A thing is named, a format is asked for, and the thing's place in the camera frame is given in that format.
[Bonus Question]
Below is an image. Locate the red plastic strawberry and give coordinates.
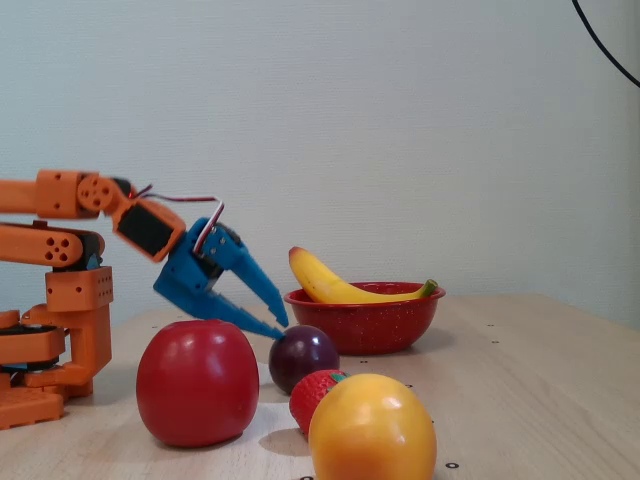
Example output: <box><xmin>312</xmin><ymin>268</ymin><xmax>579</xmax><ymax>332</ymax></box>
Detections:
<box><xmin>288</xmin><ymin>368</ymin><xmax>351</xmax><ymax>441</ymax></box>

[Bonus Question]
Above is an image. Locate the yellow orange round fruit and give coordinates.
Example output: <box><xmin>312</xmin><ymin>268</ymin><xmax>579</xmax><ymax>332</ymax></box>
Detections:
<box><xmin>308</xmin><ymin>373</ymin><xmax>439</xmax><ymax>480</ymax></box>

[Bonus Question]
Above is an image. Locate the red plastic apple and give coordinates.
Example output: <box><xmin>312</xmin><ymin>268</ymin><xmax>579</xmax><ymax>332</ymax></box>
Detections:
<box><xmin>136</xmin><ymin>319</ymin><xmax>260</xmax><ymax>448</ymax></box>

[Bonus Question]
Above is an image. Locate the black hanging cable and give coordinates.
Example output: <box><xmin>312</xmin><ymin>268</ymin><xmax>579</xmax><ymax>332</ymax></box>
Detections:
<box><xmin>571</xmin><ymin>0</ymin><xmax>640</xmax><ymax>89</ymax></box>

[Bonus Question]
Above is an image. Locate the red speckled enamel bowl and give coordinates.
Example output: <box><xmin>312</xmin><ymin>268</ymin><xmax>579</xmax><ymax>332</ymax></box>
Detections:
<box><xmin>283</xmin><ymin>281</ymin><xmax>446</xmax><ymax>356</ymax></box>

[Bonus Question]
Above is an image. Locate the white servo cable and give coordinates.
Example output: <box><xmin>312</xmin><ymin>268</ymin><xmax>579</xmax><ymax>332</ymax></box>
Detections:
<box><xmin>130</xmin><ymin>184</ymin><xmax>225</xmax><ymax>259</ymax></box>

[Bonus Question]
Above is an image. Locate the orange robot base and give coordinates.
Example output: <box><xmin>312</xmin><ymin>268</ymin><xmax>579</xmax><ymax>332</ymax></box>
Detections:
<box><xmin>0</xmin><ymin>299</ymin><xmax>114</xmax><ymax>431</ymax></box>

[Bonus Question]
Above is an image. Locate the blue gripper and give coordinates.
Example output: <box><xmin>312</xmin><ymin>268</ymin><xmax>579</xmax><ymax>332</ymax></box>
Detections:
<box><xmin>152</xmin><ymin>216</ymin><xmax>290</xmax><ymax>342</ymax></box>

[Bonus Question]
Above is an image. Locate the yellow plastic banana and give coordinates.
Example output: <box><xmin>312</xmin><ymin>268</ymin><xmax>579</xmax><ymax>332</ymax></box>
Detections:
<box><xmin>288</xmin><ymin>246</ymin><xmax>439</xmax><ymax>304</ymax></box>

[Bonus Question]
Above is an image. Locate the dark purple plastic plum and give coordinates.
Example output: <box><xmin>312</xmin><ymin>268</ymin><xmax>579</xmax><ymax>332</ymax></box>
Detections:
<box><xmin>268</xmin><ymin>324</ymin><xmax>341</xmax><ymax>396</ymax></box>

